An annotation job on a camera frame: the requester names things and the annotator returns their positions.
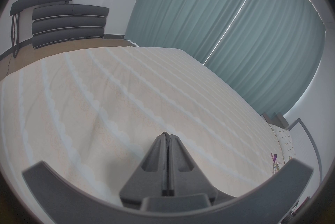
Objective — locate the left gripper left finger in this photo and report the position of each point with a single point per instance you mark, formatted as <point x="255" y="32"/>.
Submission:
<point x="133" y="186"/>

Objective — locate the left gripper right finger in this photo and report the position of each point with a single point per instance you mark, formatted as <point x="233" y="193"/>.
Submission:
<point x="199" y="186"/>

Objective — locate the purple garment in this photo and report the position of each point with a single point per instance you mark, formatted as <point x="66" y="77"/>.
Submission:
<point x="274" y="157"/>

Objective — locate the bed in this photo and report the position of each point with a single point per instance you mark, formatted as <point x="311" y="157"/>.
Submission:
<point x="130" y="99"/>

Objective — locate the white printed pillow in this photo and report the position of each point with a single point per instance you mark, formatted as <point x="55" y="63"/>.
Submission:
<point x="285" y="141"/>

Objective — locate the grey bedside table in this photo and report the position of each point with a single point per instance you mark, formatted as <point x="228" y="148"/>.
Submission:
<point x="274" y="119"/>

